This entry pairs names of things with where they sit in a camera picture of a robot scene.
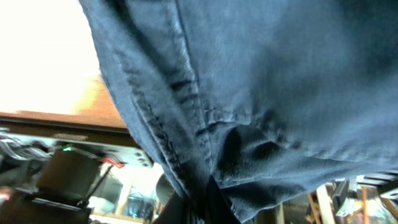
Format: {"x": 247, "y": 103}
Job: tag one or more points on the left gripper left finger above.
{"x": 175, "y": 212}

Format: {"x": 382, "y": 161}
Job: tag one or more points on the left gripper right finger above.
{"x": 218, "y": 210}

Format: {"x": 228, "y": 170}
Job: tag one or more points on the navy blue shorts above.
{"x": 271, "y": 98}

